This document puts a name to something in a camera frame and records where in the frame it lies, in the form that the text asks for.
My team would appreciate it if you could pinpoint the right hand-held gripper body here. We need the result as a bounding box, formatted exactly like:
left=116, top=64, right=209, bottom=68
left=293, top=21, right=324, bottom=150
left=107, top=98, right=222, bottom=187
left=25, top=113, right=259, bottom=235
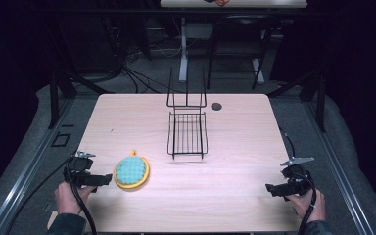
left=279, top=156, right=315, bottom=198

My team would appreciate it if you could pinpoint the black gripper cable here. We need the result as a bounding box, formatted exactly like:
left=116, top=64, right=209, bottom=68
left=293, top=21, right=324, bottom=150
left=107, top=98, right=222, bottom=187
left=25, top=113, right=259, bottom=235
left=5, top=157, right=98, bottom=235
left=278, top=126, right=318, bottom=235

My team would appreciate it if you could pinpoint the black frame post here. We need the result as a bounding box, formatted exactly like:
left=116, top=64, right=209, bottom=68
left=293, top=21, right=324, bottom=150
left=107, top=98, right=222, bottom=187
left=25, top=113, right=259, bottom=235
left=48, top=70, right=116, bottom=130
left=267, top=70, right=327, bottom=133

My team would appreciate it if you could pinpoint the person's left hand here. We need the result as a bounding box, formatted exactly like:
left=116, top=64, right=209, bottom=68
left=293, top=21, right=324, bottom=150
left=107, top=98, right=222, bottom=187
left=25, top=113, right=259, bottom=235
left=54, top=180, right=96, bottom=215

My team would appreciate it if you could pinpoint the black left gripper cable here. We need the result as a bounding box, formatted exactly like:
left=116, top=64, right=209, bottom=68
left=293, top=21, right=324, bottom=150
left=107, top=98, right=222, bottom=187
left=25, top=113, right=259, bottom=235
left=5, top=157, right=98, bottom=235

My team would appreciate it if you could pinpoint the bundle of floor cables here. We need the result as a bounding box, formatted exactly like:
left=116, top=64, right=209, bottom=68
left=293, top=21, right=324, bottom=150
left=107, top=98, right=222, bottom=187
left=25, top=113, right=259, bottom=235
left=97, top=16, right=184, bottom=95

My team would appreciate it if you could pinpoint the round yellow teal scrubbing sponge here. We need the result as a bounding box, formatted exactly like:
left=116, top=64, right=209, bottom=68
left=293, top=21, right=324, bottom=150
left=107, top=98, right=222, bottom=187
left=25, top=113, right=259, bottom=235
left=113, top=149, right=151, bottom=190

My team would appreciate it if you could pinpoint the metal floor rail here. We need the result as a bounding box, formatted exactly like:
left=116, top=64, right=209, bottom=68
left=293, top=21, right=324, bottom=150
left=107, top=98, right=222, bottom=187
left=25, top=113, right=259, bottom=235
left=0, top=96, right=76, bottom=235
left=305, top=99, right=376, bottom=235

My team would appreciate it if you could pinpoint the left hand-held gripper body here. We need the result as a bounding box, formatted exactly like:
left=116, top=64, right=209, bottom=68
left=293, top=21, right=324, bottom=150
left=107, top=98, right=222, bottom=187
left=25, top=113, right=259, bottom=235
left=63, top=150, right=96, bottom=194

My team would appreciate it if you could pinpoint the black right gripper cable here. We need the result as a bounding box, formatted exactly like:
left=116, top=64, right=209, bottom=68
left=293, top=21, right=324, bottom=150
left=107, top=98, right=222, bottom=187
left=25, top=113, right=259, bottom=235
left=278, top=126, right=318, bottom=235

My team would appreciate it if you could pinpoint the black wire rack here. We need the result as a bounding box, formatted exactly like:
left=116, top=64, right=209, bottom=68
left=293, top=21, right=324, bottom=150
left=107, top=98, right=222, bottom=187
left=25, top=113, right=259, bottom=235
left=165, top=66, right=210, bottom=161

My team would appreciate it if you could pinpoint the white background desk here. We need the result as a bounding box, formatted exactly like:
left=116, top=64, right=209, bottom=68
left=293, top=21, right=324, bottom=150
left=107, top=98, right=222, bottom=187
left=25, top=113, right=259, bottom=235
left=160, top=0, right=308, bottom=84

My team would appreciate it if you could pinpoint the black stool frame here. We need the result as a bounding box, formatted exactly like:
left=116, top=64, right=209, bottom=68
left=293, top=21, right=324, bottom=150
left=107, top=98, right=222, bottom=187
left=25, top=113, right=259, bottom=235
left=206, top=13, right=272, bottom=91

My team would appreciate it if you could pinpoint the person's right hand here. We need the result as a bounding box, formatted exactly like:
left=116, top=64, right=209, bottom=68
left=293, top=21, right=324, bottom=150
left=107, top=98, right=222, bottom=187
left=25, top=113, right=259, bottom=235
left=284, top=188, right=327, bottom=223

